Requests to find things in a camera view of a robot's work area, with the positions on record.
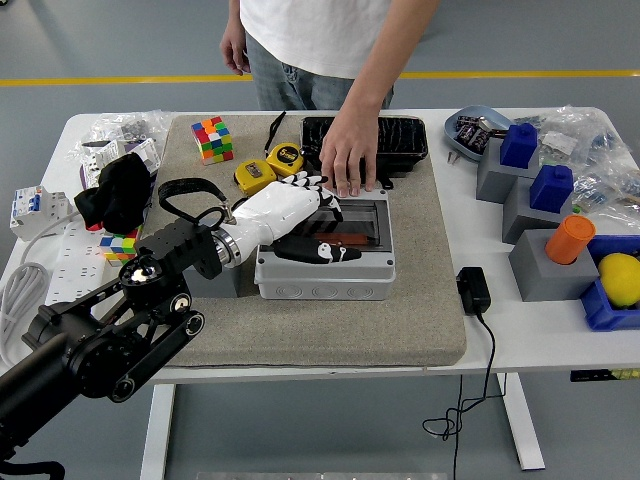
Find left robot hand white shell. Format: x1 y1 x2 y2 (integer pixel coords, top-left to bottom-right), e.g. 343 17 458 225
229 170 364 269

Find person's left hand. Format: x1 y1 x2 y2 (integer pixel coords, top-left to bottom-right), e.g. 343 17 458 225
318 117 384 198

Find person's right hand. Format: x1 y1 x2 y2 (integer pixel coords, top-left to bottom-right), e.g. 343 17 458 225
219 24 254 76

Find smoky transparent box lid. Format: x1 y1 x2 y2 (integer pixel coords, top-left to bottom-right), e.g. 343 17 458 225
269 197 389 251

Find orange cylinder battery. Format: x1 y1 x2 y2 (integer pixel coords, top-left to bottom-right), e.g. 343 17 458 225
312 230 376 247
544 214 598 266

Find grey plastic electrical box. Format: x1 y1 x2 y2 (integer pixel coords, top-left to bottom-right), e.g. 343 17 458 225
253 188 397 301

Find yellow tape measure black label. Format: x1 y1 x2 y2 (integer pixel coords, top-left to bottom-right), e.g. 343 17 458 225
232 158 279 209

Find black textured tray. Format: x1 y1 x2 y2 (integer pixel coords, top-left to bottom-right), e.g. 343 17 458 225
299 116 430 174

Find yellow tape measure printed five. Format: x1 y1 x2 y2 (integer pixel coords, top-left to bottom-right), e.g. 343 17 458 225
263 110 306 177

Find person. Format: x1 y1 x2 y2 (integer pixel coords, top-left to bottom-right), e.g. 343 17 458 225
239 0 416 112

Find multicoloured puzzle cube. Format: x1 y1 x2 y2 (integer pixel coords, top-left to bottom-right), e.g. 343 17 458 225
98 227 143 268
190 116 235 165

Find grey block with round hole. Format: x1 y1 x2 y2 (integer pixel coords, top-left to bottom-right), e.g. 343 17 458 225
182 249 244 300
508 228 601 303

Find pale blue dish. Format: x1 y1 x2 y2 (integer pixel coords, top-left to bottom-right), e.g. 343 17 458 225
443 104 515 162

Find silver wrapped packet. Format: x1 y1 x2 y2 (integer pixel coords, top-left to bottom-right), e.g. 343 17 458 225
477 116 509 136

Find white breaker purple label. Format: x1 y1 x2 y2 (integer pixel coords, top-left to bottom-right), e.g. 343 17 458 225
79 138 162 189

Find grey-brown table mat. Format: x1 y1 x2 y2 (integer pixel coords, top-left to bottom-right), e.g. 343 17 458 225
114 113 469 371

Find clear bag of screws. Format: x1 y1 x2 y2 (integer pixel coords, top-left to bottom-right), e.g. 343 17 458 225
69 108 174 166

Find grey holder block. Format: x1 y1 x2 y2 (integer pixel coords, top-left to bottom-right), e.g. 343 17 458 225
475 137 542 205
501 175 575 246

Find black cloth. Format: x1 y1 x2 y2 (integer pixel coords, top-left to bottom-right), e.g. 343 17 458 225
73 152 154 235

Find blue plastic block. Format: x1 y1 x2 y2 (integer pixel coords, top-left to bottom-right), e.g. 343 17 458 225
499 122 539 169
528 164 575 214

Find black power adapter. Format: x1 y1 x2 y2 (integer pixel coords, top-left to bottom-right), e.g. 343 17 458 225
455 266 493 317

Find white power strip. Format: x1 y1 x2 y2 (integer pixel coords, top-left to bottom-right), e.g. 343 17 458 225
44 221 109 306

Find small white parts bag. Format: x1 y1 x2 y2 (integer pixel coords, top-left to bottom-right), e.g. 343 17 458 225
541 130 576 155

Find clear bag of parts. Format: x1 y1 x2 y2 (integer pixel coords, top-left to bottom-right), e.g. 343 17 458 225
513 103 632 169
569 167 640 214

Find white circuit breaker blue switches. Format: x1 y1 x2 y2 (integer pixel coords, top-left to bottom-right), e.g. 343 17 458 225
8 183 76 240

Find white table leg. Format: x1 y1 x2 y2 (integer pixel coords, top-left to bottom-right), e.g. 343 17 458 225
139 383 177 480
496 372 546 472

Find yellow lemon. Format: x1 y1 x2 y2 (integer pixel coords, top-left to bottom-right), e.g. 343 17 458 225
597 252 640 309

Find blue plastic bin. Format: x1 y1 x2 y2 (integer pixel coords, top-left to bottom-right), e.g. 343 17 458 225
579 234 640 333

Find black desk control panel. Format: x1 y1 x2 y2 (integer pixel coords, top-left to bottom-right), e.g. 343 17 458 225
569 368 640 384

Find black adapter cord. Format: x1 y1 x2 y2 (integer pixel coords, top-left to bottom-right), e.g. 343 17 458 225
422 310 510 480

